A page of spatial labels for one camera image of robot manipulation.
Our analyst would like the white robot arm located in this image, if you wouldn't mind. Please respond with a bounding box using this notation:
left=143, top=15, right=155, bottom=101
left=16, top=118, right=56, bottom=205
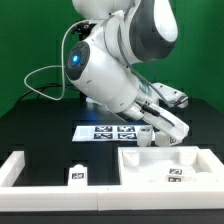
left=66, top=0, right=189, bottom=141

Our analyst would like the black camera on stand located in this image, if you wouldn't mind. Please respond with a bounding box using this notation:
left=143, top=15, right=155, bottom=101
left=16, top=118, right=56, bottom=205
left=71, top=21, right=95, bottom=35

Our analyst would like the grey camera cable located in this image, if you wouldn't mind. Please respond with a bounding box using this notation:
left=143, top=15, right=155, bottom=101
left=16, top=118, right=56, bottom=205
left=23, top=20, right=88, bottom=101

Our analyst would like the black cable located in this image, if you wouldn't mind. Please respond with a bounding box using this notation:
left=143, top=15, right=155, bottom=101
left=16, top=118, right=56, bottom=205
left=16, top=82, right=83, bottom=104

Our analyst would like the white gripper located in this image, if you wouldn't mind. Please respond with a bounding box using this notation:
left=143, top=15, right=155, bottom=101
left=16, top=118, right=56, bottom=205
left=116, top=83, right=189, bottom=144

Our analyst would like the white marker sheet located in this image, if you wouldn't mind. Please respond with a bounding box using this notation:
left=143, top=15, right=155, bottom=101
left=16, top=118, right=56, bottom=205
left=72, top=125, right=140, bottom=142

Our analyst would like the white square table top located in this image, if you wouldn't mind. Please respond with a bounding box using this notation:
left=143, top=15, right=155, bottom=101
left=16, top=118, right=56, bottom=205
left=118, top=146, right=224, bottom=186

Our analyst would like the white U-shaped fence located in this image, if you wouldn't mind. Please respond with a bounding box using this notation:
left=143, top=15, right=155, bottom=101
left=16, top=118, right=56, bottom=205
left=0, top=151, right=224, bottom=212

